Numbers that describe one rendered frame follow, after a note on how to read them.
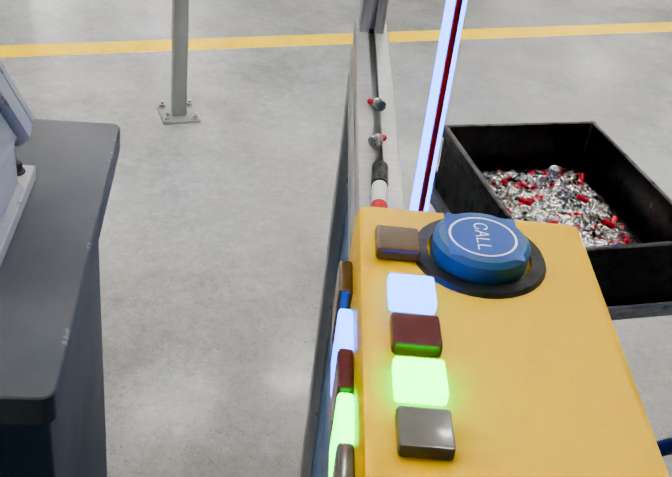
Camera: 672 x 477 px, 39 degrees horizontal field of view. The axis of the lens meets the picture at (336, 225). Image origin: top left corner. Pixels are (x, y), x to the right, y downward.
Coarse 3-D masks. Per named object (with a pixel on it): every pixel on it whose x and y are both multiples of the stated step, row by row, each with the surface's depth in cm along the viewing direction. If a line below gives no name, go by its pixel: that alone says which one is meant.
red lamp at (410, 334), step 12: (396, 312) 35; (396, 324) 34; (408, 324) 34; (420, 324) 34; (432, 324) 34; (396, 336) 33; (408, 336) 34; (420, 336) 34; (432, 336) 34; (396, 348) 33; (408, 348) 33; (420, 348) 33; (432, 348) 33
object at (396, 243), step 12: (384, 228) 39; (396, 228) 39; (408, 228) 39; (384, 240) 38; (396, 240) 38; (408, 240) 39; (384, 252) 38; (396, 252) 38; (408, 252) 38; (420, 252) 38
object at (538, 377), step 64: (576, 256) 40; (384, 320) 35; (448, 320) 36; (512, 320) 36; (576, 320) 36; (384, 384) 32; (448, 384) 33; (512, 384) 33; (576, 384) 33; (384, 448) 30; (512, 448) 30; (576, 448) 31; (640, 448) 31
